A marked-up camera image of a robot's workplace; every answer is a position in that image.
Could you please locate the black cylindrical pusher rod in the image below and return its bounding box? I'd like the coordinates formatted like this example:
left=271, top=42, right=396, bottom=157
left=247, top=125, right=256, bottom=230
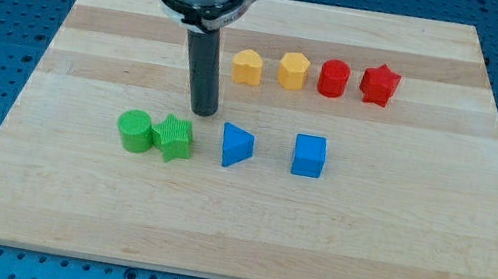
left=187, top=30, right=221, bottom=117

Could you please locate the yellow heart block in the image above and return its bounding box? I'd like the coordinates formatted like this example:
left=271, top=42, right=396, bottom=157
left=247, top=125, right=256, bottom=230
left=231, top=49, right=264, bottom=87

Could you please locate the yellow hexagon block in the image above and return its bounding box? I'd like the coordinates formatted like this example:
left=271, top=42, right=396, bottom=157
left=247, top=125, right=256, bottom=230
left=277, top=52, right=311, bottom=91

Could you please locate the green star block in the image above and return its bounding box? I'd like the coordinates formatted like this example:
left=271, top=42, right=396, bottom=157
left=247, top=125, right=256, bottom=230
left=151, top=114, right=193, bottom=162

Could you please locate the green cylinder block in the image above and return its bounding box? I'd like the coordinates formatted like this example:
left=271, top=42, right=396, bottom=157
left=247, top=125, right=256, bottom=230
left=117, top=109, right=153, bottom=153

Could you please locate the blue triangle block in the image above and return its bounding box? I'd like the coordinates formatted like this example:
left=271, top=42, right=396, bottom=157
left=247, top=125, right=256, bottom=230
left=221, top=123, right=255, bottom=167

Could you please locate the red cylinder block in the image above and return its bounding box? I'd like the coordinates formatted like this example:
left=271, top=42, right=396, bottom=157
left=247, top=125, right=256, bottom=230
left=317, top=59, right=351, bottom=98

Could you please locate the blue cube block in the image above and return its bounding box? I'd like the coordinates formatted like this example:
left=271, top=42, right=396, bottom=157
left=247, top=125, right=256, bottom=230
left=290, top=134, right=327, bottom=178

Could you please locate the red star block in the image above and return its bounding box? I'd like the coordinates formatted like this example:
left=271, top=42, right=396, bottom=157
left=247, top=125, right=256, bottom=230
left=359, top=64, right=402, bottom=107

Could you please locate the light wooden board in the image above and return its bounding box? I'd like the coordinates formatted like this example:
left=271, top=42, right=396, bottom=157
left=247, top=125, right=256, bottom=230
left=0, top=0, right=498, bottom=279

